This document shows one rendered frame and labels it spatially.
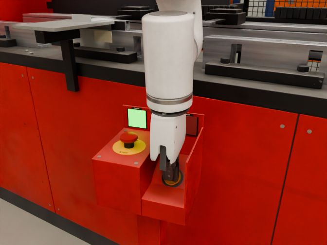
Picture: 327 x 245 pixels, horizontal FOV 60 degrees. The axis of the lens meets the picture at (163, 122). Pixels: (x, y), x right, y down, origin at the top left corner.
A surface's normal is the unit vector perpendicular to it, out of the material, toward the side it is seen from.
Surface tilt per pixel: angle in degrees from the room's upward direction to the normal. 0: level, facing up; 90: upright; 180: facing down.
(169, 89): 95
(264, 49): 90
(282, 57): 90
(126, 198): 90
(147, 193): 0
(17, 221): 0
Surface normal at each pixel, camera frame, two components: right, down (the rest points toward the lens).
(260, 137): -0.48, 0.36
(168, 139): -0.10, 0.40
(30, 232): 0.00, -0.91
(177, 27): 0.31, 0.46
